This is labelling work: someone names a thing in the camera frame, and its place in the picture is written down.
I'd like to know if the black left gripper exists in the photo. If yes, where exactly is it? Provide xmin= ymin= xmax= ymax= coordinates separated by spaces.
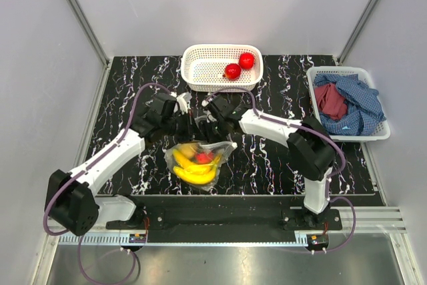
xmin=162 ymin=109 xmax=207 ymax=144

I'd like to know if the small red fake fruit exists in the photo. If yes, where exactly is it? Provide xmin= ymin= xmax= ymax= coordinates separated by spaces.
xmin=195 ymin=152 xmax=215 ymax=164

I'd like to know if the polka dot zip top bag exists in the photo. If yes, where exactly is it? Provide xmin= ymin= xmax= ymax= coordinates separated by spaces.
xmin=163 ymin=116 xmax=238 ymax=192

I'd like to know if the yellow fake banana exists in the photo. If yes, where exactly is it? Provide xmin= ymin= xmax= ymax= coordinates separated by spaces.
xmin=172 ymin=150 xmax=221 ymax=185

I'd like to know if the red fake tomato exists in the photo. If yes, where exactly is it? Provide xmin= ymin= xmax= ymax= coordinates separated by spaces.
xmin=223 ymin=63 xmax=242 ymax=80

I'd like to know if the red fake apple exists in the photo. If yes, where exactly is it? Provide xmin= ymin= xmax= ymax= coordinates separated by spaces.
xmin=239 ymin=53 xmax=255 ymax=69

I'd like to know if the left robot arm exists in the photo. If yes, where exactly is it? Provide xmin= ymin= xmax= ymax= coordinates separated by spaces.
xmin=45 ymin=92 xmax=193 ymax=236

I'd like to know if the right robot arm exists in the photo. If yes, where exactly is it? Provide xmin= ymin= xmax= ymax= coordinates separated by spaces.
xmin=202 ymin=96 xmax=336 ymax=230

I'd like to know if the dark red cloth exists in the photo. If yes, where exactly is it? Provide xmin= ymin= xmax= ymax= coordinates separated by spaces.
xmin=314 ymin=83 xmax=348 ymax=121

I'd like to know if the blue checkered cloth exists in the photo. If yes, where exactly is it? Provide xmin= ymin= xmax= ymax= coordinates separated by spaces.
xmin=314 ymin=73 xmax=386 ymax=136

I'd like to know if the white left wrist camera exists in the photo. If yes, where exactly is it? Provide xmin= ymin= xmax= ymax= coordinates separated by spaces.
xmin=170 ymin=92 xmax=192 ymax=113

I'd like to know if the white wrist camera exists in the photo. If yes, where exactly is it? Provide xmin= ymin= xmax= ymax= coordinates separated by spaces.
xmin=170 ymin=92 xmax=192 ymax=113
xmin=201 ymin=100 xmax=217 ymax=123

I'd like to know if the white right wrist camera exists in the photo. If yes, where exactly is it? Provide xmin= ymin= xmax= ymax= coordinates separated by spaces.
xmin=201 ymin=100 xmax=217 ymax=123

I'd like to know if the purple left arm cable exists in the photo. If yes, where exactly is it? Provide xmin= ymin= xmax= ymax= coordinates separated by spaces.
xmin=43 ymin=83 xmax=174 ymax=236

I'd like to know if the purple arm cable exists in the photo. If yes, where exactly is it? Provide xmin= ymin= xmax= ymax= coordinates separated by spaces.
xmin=205 ymin=87 xmax=347 ymax=176
xmin=43 ymin=83 xmax=174 ymax=236

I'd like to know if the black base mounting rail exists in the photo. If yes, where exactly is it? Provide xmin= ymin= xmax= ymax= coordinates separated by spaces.
xmin=102 ymin=196 xmax=356 ymax=246

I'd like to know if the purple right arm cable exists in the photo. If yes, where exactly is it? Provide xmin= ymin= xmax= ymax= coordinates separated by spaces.
xmin=205 ymin=87 xmax=347 ymax=176

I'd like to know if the left aluminium frame post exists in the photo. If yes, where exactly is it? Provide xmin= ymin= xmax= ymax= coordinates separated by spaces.
xmin=66 ymin=0 xmax=109 ymax=67

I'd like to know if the aluminium frame post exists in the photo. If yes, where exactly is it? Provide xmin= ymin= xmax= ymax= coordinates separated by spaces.
xmin=336 ymin=0 xmax=381 ymax=65
xmin=66 ymin=0 xmax=109 ymax=67

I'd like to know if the right aluminium frame post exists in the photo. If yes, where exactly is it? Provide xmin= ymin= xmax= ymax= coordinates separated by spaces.
xmin=336 ymin=0 xmax=381 ymax=65

